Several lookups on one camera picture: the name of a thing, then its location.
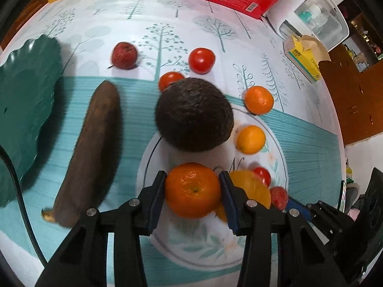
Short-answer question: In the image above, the small red cherry tomato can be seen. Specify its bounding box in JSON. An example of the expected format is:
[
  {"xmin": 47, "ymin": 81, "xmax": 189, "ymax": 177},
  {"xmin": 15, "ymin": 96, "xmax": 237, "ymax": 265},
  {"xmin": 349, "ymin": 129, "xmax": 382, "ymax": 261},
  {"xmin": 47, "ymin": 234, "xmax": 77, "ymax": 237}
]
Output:
[{"xmin": 253, "ymin": 166, "xmax": 271, "ymax": 188}]

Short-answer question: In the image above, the dark red wrinkled fruit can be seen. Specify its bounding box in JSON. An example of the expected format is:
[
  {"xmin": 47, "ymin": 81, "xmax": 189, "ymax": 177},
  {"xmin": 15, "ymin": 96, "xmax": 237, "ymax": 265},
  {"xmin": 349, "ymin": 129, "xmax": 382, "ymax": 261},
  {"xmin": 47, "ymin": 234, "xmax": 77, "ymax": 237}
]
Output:
[{"xmin": 110, "ymin": 42, "xmax": 138, "ymax": 70}]

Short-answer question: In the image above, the tree pattern tablecloth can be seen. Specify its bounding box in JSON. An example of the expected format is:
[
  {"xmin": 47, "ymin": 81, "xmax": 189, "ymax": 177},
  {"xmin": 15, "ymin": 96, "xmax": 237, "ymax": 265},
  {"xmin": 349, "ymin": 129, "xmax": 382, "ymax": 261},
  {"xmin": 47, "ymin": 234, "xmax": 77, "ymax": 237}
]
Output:
[{"xmin": 0, "ymin": 0, "xmax": 345, "ymax": 287}]

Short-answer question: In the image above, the black cable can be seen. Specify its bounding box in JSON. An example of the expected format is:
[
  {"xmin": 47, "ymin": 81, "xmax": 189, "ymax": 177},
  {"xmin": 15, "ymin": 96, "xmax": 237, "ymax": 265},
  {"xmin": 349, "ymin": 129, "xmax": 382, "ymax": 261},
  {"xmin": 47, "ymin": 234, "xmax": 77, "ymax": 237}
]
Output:
[{"xmin": 0, "ymin": 144, "xmax": 49, "ymax": 268}]

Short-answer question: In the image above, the large mandarin orange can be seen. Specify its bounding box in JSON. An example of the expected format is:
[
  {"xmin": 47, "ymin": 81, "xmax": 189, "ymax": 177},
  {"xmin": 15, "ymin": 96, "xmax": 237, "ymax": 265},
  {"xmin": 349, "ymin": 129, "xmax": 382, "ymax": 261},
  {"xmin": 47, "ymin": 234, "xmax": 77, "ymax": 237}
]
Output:
[{"xmin": 165, "ymin": 163, "xmax": 221, "ymax": 219}]

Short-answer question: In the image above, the red lychee fruit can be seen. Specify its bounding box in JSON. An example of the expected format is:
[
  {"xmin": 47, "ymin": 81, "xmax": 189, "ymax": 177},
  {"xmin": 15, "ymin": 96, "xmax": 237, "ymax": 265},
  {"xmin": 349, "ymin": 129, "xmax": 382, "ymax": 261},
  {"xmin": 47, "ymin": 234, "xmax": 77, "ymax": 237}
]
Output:
[{"xmin": 269, "ymin": 187, "xmax": 289, "ymax": 211}]

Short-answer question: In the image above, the dark avocado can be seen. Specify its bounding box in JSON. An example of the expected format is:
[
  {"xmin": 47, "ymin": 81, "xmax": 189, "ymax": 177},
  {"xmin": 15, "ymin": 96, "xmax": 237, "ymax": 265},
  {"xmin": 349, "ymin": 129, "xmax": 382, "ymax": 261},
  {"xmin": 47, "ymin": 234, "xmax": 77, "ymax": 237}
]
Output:
[{"xmin": 155, "ymin": 78, "xmax": 234, "ymax": 152}]

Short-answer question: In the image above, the yellow tissue pack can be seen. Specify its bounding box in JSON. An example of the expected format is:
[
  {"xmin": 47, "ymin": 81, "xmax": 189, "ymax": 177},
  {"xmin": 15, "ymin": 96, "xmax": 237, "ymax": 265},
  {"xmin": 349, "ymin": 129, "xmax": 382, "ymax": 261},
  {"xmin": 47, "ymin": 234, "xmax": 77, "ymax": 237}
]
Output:
[{"xmin": 283, "ymin": 35, "xmax": 331, "ymax": 83}]

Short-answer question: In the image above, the small orange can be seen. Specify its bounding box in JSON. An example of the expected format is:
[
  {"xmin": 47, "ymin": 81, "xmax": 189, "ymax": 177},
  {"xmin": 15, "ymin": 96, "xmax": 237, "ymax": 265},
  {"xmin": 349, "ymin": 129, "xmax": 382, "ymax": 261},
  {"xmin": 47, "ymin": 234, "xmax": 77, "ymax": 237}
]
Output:
[
  {"xmin": 236, "ymin": 125, "xmax": 266, "ymax": 155},
  {"xmin": 244, "ymin": 86, "xmax": 274, "ymax": 115}
]

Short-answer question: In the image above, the dark green scalloped plate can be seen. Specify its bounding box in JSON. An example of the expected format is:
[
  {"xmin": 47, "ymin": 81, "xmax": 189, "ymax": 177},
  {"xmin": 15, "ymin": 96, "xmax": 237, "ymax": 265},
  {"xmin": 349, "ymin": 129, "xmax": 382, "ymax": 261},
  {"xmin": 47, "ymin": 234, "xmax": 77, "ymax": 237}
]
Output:
[{"xmin": 0, "ymin": 34, "xmax": 63, "ymax": 208}]

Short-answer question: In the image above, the teal striped table mat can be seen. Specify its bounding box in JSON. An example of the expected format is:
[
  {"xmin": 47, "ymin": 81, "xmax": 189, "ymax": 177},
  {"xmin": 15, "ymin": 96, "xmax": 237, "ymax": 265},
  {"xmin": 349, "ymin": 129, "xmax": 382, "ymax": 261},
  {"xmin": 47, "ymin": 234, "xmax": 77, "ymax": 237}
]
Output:
[{"xmin": 19, "ymin": 77, "xmax": 345, "ymax": 286}]

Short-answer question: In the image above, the round white floral placemat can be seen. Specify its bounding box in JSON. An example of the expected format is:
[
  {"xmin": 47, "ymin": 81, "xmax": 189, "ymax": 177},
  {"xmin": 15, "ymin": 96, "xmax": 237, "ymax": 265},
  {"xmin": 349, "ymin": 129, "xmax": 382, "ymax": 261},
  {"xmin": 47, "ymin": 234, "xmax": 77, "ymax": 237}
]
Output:
[{"xmin": 136, "ymin": 104, "xmax": 289, "ymax": 271}]

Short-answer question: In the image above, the large yellow orange with sticker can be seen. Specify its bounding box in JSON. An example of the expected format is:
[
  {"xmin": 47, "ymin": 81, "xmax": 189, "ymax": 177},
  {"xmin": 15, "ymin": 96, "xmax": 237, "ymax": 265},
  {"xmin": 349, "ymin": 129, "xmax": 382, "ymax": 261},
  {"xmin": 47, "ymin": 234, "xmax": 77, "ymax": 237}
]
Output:
[{"xmin": 229, "ymin": 170, "xmax": 271, "ymax": 209}]

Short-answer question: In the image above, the white storage appliance box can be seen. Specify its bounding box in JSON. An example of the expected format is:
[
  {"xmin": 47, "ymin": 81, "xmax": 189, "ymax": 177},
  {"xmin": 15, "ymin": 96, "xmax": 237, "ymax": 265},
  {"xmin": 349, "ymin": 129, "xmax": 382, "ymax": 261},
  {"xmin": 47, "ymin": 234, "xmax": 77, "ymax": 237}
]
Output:
[{"xmin": 265, "ymin": 0, "xmax": 349, "ymax": 51}]

